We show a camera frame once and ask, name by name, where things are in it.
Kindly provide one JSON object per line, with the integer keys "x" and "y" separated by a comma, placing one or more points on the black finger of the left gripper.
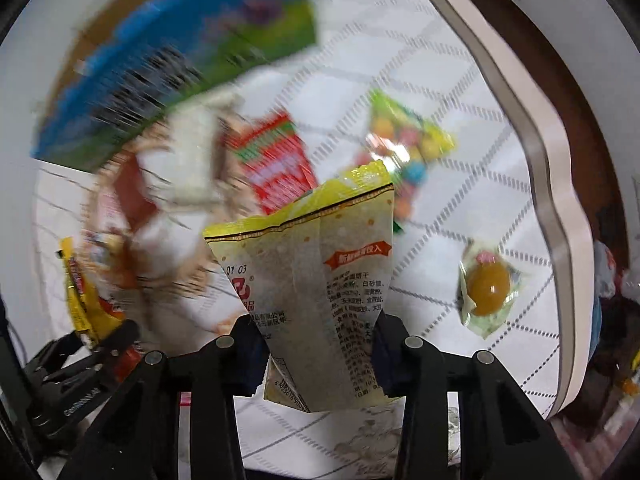
{"x": 67, "y": 361}

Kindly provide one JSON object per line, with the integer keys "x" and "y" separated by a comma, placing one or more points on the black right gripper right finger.
{"x": 465, "y": 417}

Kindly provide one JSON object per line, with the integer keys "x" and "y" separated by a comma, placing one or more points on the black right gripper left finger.
{"x": 135, "y": 435}

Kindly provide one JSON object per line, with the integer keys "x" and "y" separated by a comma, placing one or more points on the yellow black snack packet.
{"x": 94, "y": 316}

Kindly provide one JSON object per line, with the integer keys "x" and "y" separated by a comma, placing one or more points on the yellow white snack packet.
{"x": 314, "y": 276}

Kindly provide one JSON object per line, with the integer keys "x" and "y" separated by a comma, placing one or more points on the red snack packet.
{"x": 272, "y": 157}

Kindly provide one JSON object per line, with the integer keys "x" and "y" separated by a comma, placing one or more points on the white brown snack packet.
{"x": 143, "y": 220}

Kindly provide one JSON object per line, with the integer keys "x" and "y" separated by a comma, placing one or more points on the colourful candy bag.
{"x": 406, "y": 144}

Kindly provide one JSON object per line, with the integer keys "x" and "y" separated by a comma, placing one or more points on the cardboard milk carton box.
{"x": 164, "y": 53}

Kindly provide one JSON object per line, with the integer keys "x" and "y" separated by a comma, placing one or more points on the patterned table mat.
{"x": 439, "y": 61}

